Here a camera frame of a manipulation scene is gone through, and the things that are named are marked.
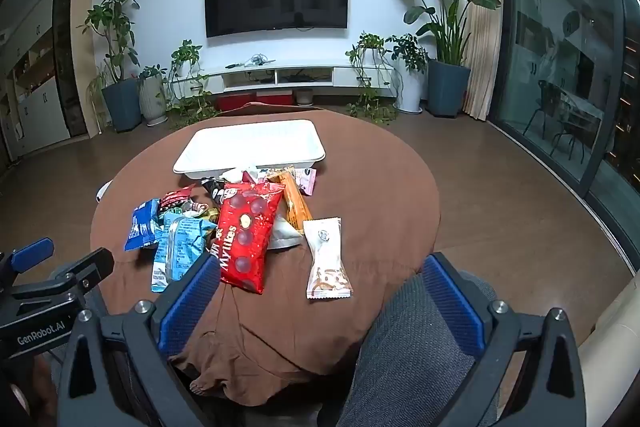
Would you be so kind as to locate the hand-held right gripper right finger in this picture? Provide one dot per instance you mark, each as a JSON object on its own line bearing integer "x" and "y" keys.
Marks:
{"x": 452, "y": 302}

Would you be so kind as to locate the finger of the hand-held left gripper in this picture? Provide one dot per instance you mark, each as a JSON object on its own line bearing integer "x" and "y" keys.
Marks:
{"x": 32, "y": 254}
{"x": 92, "y": 267}

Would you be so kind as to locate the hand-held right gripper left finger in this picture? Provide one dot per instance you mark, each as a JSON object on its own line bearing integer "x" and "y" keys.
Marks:
{"x": 190, "y": 302}

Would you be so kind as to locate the light blue snack packet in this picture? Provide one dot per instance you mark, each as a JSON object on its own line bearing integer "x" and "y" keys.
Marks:
{"x": 177, "y": 247}

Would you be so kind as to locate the blue cookie packet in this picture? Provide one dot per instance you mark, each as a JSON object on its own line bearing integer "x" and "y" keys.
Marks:
{"x": 142, "y": 224}

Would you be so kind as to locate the large red chocolate ball packet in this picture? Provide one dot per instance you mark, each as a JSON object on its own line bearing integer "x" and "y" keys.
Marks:
{"x": 245, "y": 232}

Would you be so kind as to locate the small red snack packet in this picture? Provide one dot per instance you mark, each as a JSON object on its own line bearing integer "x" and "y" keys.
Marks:
{"x": 175, "y": 197}

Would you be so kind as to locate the black snack packet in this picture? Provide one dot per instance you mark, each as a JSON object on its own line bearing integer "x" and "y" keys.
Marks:
{"x": 214, "y": 189}

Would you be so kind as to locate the white packet with brown print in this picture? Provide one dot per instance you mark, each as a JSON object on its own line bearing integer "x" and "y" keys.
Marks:
{"x": 325, "y": 257}

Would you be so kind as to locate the white crinkled packet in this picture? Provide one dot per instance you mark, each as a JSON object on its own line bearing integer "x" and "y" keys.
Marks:
{"x": 242, "y": 173}

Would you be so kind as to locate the orange snack packet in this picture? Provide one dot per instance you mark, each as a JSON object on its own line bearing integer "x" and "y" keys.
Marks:
{"x": 295, "y": 207}

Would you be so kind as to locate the white plastic tray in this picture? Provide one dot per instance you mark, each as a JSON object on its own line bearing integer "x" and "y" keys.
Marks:
{"x": 250, "y": 147}

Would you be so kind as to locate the pink snack packet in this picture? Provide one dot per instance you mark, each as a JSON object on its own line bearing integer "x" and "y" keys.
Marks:
{"x": 306, "y": 181}

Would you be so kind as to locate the white stool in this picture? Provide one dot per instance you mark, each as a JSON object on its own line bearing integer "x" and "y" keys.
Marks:
{"x": 104, "y": 192}

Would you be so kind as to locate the brown tablecloth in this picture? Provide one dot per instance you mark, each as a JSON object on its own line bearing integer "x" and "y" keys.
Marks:
{"x": 375, "y": 207}

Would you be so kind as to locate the cream sofa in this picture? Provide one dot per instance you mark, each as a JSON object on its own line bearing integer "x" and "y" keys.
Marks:
{"x": 610, "y": 337}

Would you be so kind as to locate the tree plant in grey-blue pot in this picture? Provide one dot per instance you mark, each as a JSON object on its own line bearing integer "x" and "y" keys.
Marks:
{"x": 122, "y": 104}

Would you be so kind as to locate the plant in ribbed white pot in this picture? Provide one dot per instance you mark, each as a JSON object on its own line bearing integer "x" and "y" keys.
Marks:
{"x": 151, "y": 99}

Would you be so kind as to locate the red storage box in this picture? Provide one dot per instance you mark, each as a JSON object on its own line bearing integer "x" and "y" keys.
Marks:
{"x": 274, "y": 98}
{"x": 235, "y": 103}

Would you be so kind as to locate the tall plant in grey-blue pot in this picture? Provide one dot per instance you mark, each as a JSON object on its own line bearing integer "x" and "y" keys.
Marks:
{"x": 447, "y": 89}

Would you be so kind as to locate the bushy plant in white pot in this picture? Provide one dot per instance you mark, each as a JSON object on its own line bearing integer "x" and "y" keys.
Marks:
{"x": 411, "y": 92}

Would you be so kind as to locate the black outdoor chair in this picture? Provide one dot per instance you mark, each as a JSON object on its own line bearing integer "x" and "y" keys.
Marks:
{"x": 550, "y": 102}

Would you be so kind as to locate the small white pot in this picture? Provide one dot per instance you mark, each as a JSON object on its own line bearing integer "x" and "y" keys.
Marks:
{"x": 304, "y": 98}

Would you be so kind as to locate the trailing plant on stand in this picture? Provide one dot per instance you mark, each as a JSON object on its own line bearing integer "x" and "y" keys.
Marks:
{"x": 187, "y": 52}
{"x": 370, "y": 42}

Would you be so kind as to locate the white television cabinet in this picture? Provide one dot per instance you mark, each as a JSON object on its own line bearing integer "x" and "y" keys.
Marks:
{"x": 360, "y": 77}

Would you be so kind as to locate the glass sliding door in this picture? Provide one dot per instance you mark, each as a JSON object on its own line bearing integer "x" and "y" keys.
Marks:
{"x": 550, "y": 57}

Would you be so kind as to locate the beige curtain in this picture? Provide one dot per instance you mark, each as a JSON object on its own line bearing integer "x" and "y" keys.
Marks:
{"x": 482, "y": 32}

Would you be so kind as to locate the white wall cabinet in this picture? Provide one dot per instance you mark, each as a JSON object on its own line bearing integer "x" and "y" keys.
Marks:
{"x": 45, "y": 107}

